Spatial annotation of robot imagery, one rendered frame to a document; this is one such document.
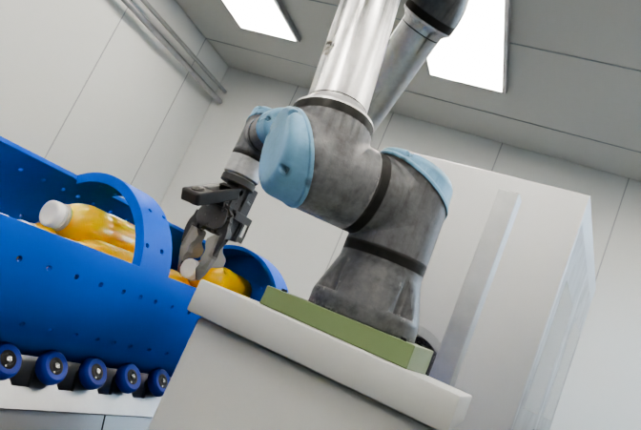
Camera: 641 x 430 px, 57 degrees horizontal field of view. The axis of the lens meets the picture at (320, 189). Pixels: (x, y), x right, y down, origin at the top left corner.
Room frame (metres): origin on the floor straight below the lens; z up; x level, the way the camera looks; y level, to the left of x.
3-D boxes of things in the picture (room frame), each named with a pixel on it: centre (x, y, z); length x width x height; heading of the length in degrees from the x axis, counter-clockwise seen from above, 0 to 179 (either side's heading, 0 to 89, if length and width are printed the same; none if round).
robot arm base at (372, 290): (0.80, -0.12, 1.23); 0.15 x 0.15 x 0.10
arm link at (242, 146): (1.16, 0.16, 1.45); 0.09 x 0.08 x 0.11; 19
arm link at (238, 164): (1.17, 0.16, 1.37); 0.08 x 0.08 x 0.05
